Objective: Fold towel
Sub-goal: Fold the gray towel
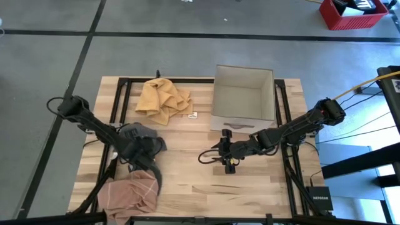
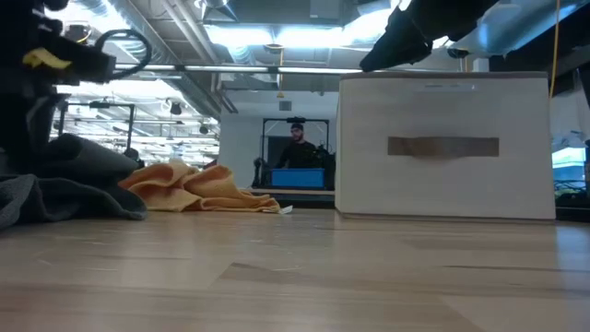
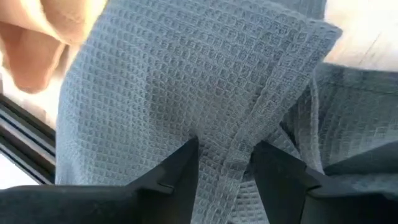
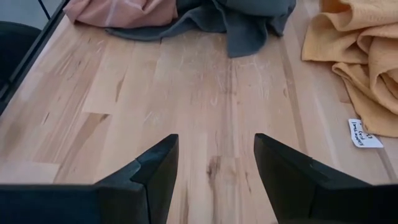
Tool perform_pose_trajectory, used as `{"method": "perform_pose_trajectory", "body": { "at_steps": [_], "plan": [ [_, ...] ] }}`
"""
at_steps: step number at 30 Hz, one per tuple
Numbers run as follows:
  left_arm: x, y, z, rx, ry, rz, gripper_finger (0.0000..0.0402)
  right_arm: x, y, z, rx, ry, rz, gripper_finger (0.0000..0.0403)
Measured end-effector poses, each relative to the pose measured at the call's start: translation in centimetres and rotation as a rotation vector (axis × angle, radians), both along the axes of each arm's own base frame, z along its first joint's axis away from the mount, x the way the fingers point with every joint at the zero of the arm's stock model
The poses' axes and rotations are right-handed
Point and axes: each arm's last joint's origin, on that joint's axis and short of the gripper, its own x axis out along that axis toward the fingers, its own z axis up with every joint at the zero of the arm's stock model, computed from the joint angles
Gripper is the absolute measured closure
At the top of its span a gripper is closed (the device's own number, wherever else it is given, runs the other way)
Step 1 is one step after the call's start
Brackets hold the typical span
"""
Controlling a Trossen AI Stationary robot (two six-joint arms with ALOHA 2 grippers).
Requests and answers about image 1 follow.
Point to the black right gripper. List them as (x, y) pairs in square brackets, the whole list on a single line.
[(239, 150)]

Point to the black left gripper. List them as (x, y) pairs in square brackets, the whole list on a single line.
[(142, 153)]

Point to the pink checked towel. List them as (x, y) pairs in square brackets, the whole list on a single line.
[(131, 197)]

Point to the grey waffle towel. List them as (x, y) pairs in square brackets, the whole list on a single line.
[(137, 129)]

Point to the yellow towel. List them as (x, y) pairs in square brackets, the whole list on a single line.
[(159, 97)]

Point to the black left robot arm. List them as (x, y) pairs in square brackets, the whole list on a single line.
[(100, 128)]

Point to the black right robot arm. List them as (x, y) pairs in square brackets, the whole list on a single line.
[(300, 125)]

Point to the small white tag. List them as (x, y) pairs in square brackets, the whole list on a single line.
[(192, 115)]

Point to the beige fabric storage box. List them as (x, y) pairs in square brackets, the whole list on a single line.
[(240, 100)]

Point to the small black table clamp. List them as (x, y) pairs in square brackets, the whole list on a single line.
[(157, 74)]

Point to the black metal beam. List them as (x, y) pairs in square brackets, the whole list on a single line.
[(359, 161)]

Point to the black equipment stand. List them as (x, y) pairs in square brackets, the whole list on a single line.
[(390, 100)]

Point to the red plastic crate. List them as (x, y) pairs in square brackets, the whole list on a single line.
[(350, 22)]

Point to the black box-shaped device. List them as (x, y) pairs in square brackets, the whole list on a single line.
[(340, 5)]

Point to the black device with white keys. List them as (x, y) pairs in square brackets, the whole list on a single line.
[(364, 4)]

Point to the black aluminium table frame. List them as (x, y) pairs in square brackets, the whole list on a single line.
[(200, 80)]

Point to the black Netgear switch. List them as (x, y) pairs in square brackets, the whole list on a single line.
[(320, 198)]

